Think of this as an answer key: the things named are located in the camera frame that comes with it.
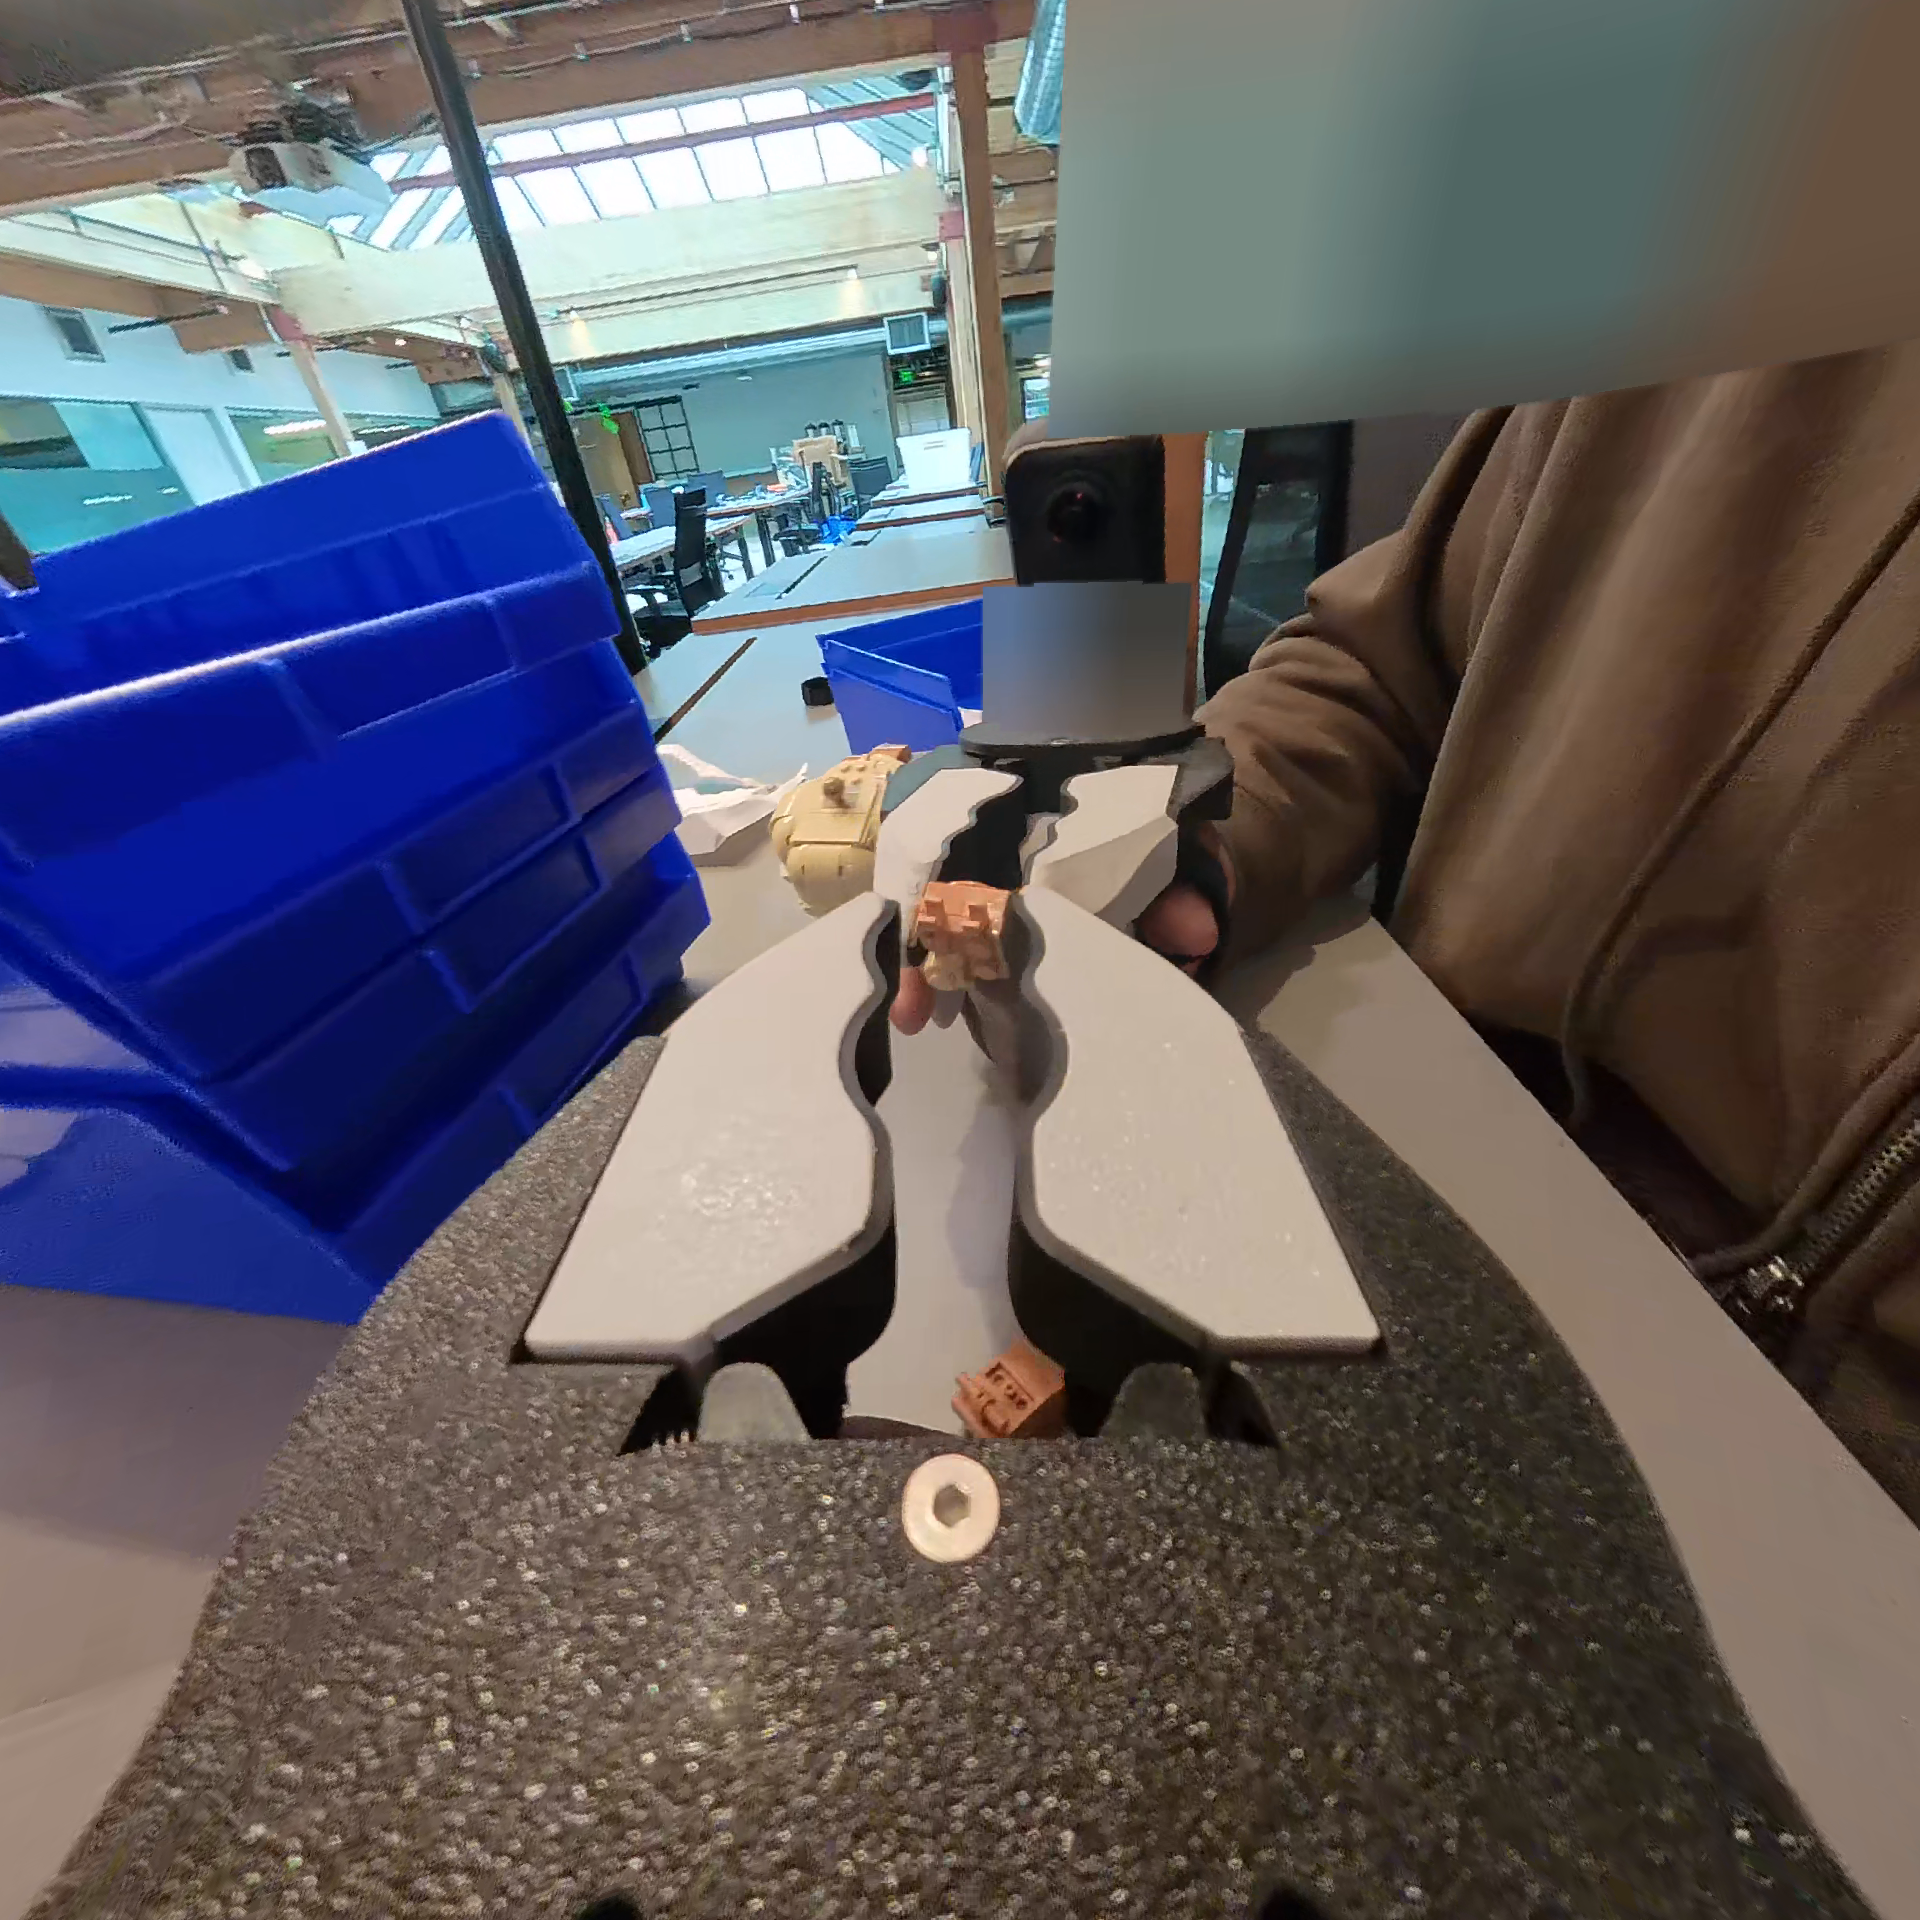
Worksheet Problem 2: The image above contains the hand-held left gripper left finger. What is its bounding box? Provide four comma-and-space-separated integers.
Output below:
526, 892, 903, 1370

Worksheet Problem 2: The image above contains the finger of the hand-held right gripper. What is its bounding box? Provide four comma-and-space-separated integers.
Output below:
870, 757, 1038, 903
1034, 758, 1191, 927

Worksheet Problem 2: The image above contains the person's brown jacket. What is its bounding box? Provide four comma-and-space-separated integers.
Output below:
1200, 344, 1920, 1501

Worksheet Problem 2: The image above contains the torn white paper bag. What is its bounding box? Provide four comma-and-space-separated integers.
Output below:
666, 752, 782, 867

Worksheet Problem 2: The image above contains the small orange brick assembly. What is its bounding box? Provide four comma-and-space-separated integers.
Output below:
911, 877, 1016, 998

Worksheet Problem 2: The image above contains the person's right forearm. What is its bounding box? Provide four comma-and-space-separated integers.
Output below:
1194, 421, 1530, 975

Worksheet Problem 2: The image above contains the small brown brick piece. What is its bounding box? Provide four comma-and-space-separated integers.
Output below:
950, 1349, 1071, 1442

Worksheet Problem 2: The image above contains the grey desk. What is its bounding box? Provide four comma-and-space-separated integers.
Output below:
0, 615, 1920, 1920

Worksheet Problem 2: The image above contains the long wooden table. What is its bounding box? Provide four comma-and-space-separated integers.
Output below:
689, 516, 1021, 638

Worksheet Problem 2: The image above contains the wooden pillar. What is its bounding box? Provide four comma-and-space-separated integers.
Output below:
946, 31, 1029, 496

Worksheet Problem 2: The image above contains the tan brown brick toy figure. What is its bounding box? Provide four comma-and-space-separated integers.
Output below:
772, 747, 906, 912

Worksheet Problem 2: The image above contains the small blue storage bin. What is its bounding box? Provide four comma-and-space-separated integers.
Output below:
813, 599, 985, 755

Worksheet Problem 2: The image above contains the black office chair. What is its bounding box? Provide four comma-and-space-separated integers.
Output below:
642, 479, 740, 619
1206, 421, 1358, 698

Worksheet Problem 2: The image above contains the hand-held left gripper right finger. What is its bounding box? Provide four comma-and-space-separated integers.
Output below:
1008, 882, 1385, 1359

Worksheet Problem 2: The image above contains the person's right hand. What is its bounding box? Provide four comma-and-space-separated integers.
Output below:
1135, 871, 1229, 971

